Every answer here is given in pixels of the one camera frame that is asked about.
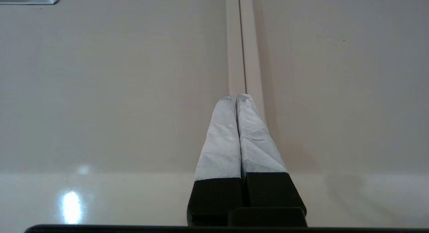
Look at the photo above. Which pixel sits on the beige counter divider strip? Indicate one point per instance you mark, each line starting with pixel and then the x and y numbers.
pixel 251 42

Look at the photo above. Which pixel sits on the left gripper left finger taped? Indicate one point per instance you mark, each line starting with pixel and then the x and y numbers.
pixel 219 152

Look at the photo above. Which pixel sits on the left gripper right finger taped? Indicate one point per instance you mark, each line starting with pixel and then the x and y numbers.
pixel 259 152

